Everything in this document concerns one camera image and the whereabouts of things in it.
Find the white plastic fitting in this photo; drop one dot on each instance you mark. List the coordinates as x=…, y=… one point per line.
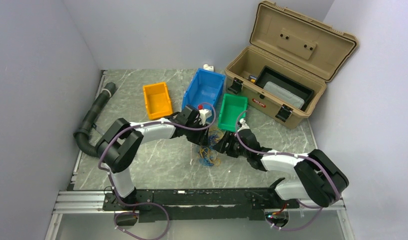
x=208, y=67

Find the tan plastic toolbox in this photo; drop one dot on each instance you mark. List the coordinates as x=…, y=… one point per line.
x=297, y=46

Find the blue plastic bin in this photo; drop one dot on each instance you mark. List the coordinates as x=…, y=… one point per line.
x=205, y=87

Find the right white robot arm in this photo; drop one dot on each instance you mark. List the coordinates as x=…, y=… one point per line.
x=315, y=176

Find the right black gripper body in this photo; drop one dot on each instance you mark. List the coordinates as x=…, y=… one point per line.
x=245, y=153

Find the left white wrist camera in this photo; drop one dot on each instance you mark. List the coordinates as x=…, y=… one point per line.
x=203, y=115

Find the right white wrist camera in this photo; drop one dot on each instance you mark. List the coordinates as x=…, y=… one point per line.
x=242, y=125

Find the aluminium frame rail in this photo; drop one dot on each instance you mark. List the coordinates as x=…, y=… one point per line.
x=331, y=223

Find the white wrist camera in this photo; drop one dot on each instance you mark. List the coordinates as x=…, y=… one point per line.
x=203, y=115
x=242, y=125

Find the orange plastic bin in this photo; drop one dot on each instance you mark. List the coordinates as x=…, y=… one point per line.
x=157, y=100

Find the yellow blue battery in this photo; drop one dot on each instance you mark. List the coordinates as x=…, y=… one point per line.
x=252, y=78

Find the black toolbox tray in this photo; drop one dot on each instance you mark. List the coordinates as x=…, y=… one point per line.
x=270, y=75

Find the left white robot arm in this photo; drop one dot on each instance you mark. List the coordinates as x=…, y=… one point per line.
x=119, y=145

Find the green plastic bin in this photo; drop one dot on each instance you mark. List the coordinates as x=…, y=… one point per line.
x=232, y=106

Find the grey plastic case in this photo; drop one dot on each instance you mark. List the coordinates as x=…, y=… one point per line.
x=283, y=94

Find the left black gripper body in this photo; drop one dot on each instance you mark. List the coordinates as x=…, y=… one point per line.
x=196, y=136

